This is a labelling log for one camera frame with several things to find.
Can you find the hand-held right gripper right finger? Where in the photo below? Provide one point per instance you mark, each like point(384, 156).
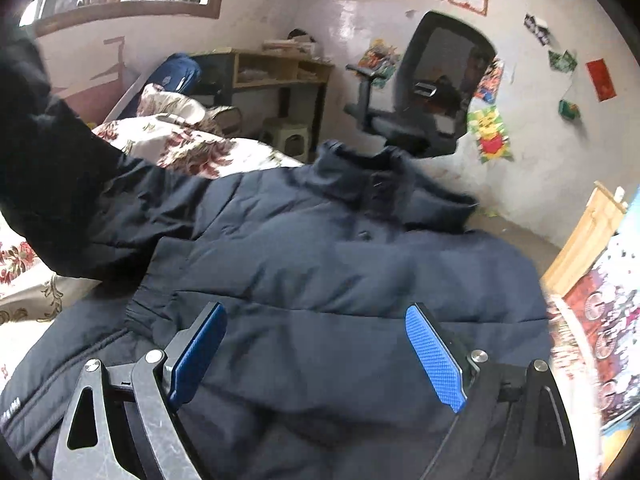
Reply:
point(434, 360)

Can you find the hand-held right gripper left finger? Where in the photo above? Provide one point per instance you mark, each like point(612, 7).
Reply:
point(194, 360)

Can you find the navy blue padded jacket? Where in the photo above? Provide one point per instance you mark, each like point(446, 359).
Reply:
point(325, 270)

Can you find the person's left forearm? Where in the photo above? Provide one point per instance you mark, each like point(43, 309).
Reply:
point(45, 160)

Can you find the floral bed cover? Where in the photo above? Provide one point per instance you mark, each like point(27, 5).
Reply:
point(200, 150)

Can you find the grey cushion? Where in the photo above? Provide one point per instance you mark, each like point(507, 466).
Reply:
point(225, 120)

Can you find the small white bottle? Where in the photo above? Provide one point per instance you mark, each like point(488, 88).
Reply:
point(619, 193)

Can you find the green plastic stool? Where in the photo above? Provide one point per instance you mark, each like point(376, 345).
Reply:
point(285, 127)

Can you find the small green box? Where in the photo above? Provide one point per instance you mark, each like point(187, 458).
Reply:
point(569, 109)

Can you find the blue backpack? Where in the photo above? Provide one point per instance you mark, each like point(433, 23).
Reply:
point(175, 72)

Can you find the black mesh office chair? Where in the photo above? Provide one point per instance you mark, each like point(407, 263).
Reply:
point(435, 60)

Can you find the wooden desk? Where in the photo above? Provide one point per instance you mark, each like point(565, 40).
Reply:
point(320, 67)

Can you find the red envelope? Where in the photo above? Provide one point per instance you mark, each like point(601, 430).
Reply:
point(601, 80)

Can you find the stack of papers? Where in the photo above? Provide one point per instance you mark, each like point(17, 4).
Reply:
point(290, 46)

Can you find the dark object on desk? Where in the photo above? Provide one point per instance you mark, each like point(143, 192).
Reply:
point(300, 35)

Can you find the black and white photo cards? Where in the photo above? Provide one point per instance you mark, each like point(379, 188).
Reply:
point(537, 29)

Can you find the yellow bear wall poster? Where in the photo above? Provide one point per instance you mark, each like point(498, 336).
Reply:
point(490, 132)

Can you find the white bed frame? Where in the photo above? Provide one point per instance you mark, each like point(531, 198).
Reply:
point(125, 97)

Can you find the cartoon figure wall poster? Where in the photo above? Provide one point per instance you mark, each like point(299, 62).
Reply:
point(492, 80)

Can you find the colourful comic wall poster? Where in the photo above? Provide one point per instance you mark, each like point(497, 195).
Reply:
point(382, 62)

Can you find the green wall poster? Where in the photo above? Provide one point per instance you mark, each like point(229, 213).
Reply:
point(562, 60)

